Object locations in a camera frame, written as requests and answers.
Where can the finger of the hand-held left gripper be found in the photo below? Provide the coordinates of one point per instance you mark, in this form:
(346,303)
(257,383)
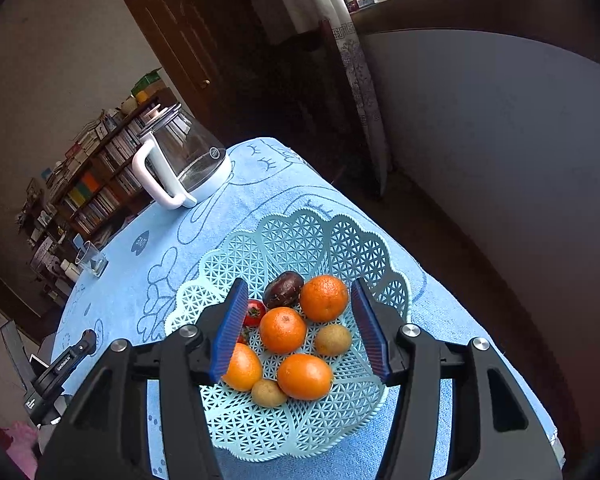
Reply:
(70,360)

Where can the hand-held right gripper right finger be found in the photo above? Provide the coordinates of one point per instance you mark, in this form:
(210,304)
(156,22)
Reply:
(372,335)

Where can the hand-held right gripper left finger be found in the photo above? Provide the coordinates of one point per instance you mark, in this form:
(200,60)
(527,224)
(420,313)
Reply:
(230,330)

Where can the red tomato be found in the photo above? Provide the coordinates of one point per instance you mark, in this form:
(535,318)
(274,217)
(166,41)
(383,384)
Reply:
(254,313)
(242,336)

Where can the large tan round fruit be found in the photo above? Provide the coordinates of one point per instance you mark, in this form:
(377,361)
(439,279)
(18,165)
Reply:
(333,340)

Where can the dark purple passion fruit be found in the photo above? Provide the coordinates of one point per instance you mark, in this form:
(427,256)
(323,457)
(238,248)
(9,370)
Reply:
(282,287)

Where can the small tan round fruit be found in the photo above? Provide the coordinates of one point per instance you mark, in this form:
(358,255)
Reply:
(269,393)

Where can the large orange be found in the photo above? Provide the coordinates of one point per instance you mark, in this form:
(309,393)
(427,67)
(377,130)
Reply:
(304,376)

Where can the teal plastic lattice basket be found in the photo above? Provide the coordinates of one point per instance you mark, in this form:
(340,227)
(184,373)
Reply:
(305,240)

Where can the blue printed towel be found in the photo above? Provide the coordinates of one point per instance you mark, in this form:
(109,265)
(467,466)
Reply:
(430,320)

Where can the pink cloth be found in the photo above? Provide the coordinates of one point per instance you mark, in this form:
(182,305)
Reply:
(15,442)

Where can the white thermos bottle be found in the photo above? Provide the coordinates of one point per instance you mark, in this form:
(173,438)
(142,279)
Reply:
(71,270)

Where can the clear glass cup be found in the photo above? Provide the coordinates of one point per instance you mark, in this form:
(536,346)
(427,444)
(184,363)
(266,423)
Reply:
(91,260)

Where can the light blue spoon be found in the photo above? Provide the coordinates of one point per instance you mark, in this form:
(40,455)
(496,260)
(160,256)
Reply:
(78,241)

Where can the cluttered storage rack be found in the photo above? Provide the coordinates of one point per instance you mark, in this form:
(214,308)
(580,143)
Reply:
(42,240)

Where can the wooden bookshelf with books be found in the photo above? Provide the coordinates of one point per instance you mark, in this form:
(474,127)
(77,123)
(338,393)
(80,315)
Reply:
(95,180)

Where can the cream teapot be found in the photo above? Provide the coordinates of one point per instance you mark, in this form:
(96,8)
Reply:
(128,105)

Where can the patterned curtain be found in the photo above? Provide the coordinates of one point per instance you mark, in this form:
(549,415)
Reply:
(360,85)

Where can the green box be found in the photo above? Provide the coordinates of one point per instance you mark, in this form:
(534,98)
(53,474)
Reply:
(147,81)

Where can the brown wooden door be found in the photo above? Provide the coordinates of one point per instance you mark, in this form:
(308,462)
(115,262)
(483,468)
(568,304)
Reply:
(195,35)

